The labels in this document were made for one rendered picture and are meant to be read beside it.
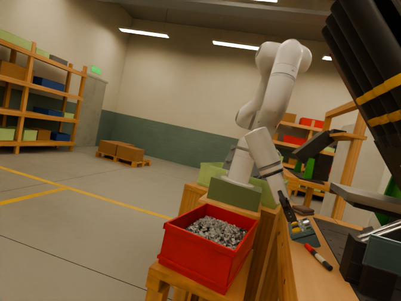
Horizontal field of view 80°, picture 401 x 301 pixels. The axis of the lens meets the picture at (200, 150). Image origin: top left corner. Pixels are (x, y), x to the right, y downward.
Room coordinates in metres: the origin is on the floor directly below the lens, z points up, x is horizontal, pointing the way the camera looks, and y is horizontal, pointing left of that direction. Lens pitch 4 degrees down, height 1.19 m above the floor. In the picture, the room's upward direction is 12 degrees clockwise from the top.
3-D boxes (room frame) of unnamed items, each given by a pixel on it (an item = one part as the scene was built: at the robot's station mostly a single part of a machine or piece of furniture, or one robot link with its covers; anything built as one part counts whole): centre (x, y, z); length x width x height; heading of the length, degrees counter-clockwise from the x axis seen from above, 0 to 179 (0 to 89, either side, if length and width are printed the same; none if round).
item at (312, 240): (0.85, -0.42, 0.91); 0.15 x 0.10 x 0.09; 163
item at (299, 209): (1.20, -0.57, 0.91); 0.10 x 0.08 x 0.03; 124
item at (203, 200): (1.34, -0.24, 0.83); 0.32 x 0.32 x 0.04; 75
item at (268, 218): (1.86, -0.36, 0.40); 0.68 x 0.52 x 0.79; 63
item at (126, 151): (6.41, 1.96, 0.22); 1.20 x 0.81 x 0.44; 73
